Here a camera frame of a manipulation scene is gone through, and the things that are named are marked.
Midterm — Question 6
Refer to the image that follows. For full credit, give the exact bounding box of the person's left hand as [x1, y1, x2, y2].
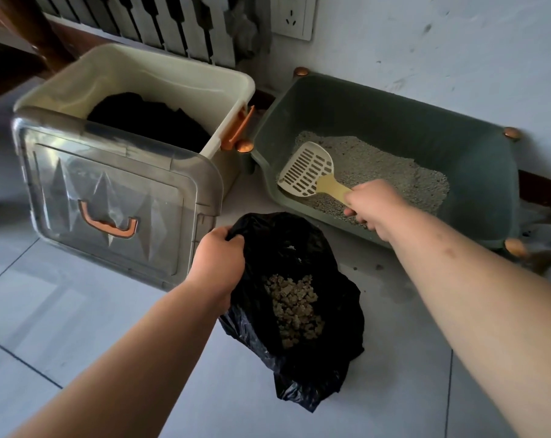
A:
[184, 226, 246, 305]

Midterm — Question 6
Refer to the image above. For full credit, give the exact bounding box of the person's right hand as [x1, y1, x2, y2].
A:
[343, 179, 413, 244]

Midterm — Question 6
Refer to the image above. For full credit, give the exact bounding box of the cream litter scoop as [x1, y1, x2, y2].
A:
[277, 141, 354, 207]

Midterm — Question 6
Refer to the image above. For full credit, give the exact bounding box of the black plastic garbage bag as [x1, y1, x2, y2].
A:
[218, 212, 365, 413]

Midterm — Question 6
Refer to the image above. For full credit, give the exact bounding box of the person's right forearm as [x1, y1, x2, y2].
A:
[388, 210, 551, 438]

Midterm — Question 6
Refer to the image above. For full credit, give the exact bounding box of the person's left forearm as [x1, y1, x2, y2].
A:
[9, 282, 232, 438]

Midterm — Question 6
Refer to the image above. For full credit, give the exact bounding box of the grey cat litter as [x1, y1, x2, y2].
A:
[290, 130, 451, 221]

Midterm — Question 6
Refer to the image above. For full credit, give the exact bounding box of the green cat litter box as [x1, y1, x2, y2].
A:
[237, 67, 529, 260]

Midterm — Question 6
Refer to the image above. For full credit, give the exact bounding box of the clumped litter waste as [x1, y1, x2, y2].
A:
[263, 273, 326, 349]

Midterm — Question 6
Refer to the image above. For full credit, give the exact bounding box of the orange bin latch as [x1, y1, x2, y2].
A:
[221, 105, 255, 151]

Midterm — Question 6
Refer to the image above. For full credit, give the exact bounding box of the black bag in bin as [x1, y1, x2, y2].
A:
[87, 91, 212, 154]

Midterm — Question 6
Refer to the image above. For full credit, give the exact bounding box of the cream plastic storage bin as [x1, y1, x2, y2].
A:
[14, 43, 256, 196]

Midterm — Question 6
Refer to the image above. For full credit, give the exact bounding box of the white radiator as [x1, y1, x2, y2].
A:
[31, 0, 239, 68]

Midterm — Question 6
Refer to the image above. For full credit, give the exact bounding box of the dark wooden furniture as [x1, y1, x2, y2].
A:
[0, 0, 71, 105]

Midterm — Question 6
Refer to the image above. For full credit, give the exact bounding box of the clear lid with orange handle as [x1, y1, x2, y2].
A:
[11, 115, 224, 291]

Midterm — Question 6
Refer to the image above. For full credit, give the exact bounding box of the white wall socket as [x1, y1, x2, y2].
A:
[271, 0, 318, 41]

